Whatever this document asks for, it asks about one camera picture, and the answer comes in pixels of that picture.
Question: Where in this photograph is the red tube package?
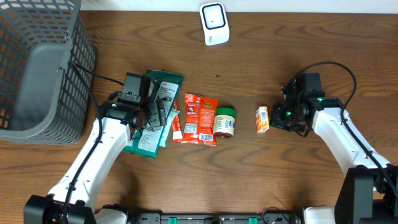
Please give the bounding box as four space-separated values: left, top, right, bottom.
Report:
172 100 183 142

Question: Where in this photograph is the white green 3M package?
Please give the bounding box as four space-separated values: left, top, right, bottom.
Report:
123 69 184 158

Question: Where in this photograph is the small orange white box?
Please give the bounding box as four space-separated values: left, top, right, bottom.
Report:
256 106 269 133

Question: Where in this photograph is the red candy bag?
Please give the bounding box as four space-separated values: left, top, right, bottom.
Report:
182 93 219 146

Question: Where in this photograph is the green lid white jar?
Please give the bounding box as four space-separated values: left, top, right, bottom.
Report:
213 107 236 139

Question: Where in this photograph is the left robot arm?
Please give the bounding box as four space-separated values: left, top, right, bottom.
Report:
24 100 167 224

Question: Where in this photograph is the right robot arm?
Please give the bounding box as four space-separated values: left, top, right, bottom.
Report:
271 97 397 223

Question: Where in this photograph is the white barcode scanner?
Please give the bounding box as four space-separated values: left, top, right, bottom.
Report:
199 2 230 46

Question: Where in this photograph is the grey plastic mesh basket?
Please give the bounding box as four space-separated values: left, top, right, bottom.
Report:
1 0 96 145

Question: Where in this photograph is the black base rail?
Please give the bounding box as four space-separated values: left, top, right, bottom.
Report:
127 210 305 224

